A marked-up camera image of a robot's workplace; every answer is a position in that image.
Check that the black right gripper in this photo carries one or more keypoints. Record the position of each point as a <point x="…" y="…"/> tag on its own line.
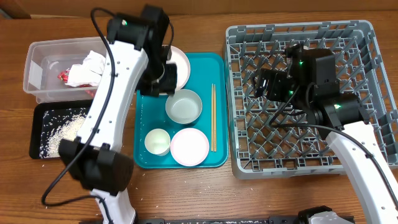
<point x="274" y="77"/>

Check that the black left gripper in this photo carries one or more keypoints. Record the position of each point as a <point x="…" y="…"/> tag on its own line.
<point x="168" y="83"/>

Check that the large pink plate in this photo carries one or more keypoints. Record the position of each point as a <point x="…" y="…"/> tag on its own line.
<point x="183" y="66"/>

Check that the grey bowl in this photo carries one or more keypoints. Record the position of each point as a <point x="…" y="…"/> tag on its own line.
<point x="184" y="106"/>

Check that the white cup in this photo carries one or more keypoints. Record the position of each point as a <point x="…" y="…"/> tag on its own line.
<point x="157" y="142"/>

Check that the white tissue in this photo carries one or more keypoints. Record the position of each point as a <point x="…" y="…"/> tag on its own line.
<point x="87" y="73"/>

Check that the small pink plate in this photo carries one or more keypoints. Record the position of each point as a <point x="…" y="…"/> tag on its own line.
<point x="189" y="147"/>

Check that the red snack wrapper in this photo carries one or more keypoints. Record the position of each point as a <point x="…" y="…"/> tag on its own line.
<point x="63" y="76"/>

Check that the cooked rice pile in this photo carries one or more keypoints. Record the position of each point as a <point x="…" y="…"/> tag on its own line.
<point x="57" y="125"/>

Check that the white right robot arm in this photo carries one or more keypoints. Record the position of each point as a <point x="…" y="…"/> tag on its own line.
<point x="342" y="130"/>

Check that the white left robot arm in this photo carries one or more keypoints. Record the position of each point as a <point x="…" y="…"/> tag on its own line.
<point x="136" y="61"/>

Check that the grey dishwasher rack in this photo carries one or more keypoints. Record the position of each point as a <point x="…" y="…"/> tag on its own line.
<point x="269" y="139"/>

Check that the clear plastic waste bin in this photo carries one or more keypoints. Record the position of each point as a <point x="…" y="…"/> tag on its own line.
<point x="47" y="59"/>

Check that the black waste tray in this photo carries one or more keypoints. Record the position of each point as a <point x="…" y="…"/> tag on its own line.
<point x="38" y="118"/>

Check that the teal serving tray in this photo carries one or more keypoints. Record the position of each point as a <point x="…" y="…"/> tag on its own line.
<point x="207" y="69"/>

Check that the wooden chopstick right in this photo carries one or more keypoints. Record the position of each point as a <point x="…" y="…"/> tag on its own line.
<point x="214" y="117"/>

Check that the wooden chopstick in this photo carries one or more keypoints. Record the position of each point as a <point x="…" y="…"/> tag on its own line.
<point x="214" y="117"/>

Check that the wooden chopstick left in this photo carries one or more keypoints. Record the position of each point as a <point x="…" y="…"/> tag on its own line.
<point x="212" y="119"/>

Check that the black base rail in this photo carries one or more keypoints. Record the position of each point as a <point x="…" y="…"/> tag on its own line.
<point x="277" y="219"/>

